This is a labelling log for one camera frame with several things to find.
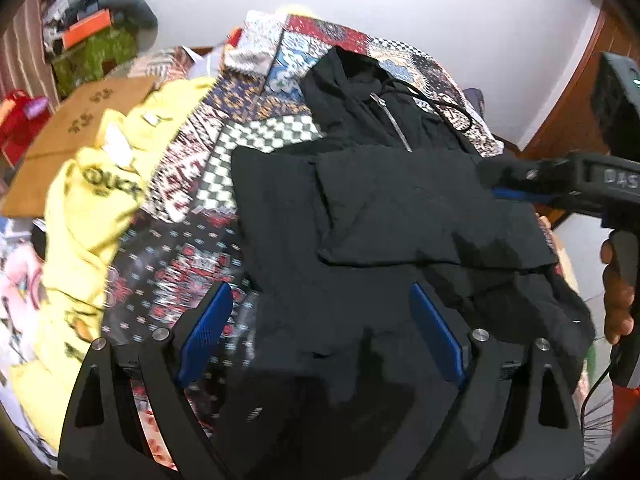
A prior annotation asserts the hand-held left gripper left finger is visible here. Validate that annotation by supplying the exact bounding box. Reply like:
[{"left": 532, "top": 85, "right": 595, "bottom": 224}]
[{"left": 57, "top": 281, "right": 236, "bottom": 480}]

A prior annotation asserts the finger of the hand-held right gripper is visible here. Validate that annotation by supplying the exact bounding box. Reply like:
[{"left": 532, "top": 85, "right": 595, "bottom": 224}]
[
  {"left": 492, "top": 157, "right": 581, "bottom": 189},
  {"left": 489, "top": 186, "right": 577, "bottom": 209}
]

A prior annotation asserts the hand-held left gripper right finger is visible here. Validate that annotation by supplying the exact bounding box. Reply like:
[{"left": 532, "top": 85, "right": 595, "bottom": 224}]
[{"left": 409, "top": 282, "right": 587, "bottom": 480}]

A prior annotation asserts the black zip hoodie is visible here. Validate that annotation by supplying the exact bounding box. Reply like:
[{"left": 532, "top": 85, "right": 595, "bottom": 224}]
[{"left": 185, "top": 47, "right": 597, "bottom": 480}]

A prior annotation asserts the person's right hand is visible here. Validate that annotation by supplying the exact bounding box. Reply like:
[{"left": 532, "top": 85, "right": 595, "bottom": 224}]
[{"left": 601, "top": 238, "right": 637, "bottom": 347}]

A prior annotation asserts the dark blue garment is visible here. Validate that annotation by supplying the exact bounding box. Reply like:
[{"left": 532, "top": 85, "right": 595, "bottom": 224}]
[{"left": 462, "top": 87, "right": 501, "bottom": 138}]

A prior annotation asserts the yellow printed garment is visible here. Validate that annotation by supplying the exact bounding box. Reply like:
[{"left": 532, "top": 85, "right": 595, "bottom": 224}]
[{"left": 10, "top": 77, "right": 217, "bottom": 457}]

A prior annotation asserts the pink printed bedsheet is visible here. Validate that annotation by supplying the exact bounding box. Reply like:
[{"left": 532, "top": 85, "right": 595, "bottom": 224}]
[{"left": 0, "top": 217, "right": 53, "bottom": 411}]

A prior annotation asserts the orange cloth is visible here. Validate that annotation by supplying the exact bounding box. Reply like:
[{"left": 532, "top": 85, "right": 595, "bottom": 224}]
[{"left": 611, "top": 384, "right": 640, "bottom": 463}]

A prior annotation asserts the patchwork printed blanket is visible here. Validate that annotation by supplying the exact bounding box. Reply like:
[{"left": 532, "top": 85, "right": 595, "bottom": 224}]
[{"left": 100, "top": 10, "right": 563, "bottom": 480}]

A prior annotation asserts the brown cardboard box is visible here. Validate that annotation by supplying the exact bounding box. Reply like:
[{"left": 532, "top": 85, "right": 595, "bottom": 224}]
[{"left": 0, "top": 75, "right": 162, "bottom": 219}]

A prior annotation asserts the red bag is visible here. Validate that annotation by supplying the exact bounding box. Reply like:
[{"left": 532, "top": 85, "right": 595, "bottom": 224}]
[{"left": 0, "top": 89, "right": 52, "bottom": 167}]

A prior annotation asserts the green printed box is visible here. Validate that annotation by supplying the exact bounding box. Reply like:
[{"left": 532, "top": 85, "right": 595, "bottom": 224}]
[{"left": 51, "top": 25, "right": 139, "bottom": 97}]

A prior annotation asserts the grey cushion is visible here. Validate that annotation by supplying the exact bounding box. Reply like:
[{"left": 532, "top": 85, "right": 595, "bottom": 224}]
[{"left": 97, "top": 0, "right": 159, "bottom": 47}]

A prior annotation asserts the orange box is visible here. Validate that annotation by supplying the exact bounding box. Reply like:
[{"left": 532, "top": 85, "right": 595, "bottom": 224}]
[{"left": 61, "top": 9, "right": 115, "bottom": 50}]

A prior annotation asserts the striped maroon curtain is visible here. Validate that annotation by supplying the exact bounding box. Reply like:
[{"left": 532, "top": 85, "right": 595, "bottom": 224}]
[{"left": 0, "top": 0, "right": 60, "bottom": 111}]

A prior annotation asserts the wooden door frame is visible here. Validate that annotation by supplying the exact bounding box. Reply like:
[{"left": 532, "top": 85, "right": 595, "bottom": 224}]
[{"left": 519, "top": 7, "right": 640, "bottom": 163}]

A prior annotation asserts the black cable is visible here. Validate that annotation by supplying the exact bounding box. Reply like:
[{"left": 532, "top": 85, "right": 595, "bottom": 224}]
[{"left": 581, "top": 359, "right": 617, "bottom": 413}]

